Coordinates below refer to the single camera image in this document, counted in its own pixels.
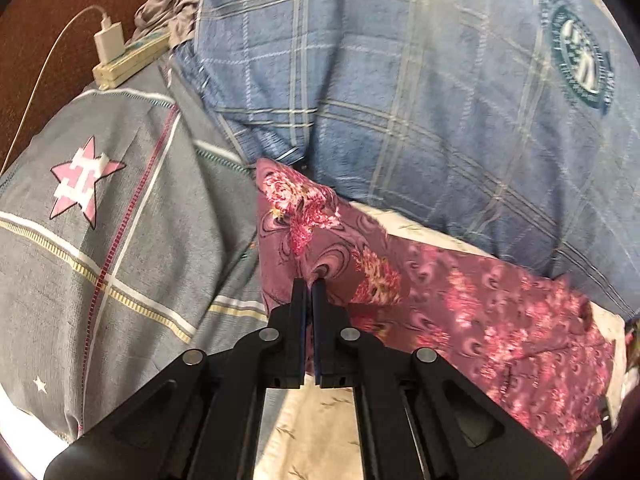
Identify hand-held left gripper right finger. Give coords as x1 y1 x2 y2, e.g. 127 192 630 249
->
311 279 572 480

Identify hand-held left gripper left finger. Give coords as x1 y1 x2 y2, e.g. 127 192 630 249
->
44 279 308 480

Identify purple floral garment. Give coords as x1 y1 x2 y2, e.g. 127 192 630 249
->
255 157 617 467

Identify cream patterned bed sheet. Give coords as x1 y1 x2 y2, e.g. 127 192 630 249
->
252 202 628 480

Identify blue plaid quilt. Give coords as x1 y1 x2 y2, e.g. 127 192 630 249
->
172 0 640 318

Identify cream power strip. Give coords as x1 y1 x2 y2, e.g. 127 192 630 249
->
92 27 171 91

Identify grey crumpled cloth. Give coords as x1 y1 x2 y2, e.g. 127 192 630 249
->
132 0 203 46

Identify white charger plug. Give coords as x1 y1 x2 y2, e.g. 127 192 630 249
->
94 15 126 65

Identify white charger cable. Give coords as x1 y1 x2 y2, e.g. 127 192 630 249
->
0 5 108 176

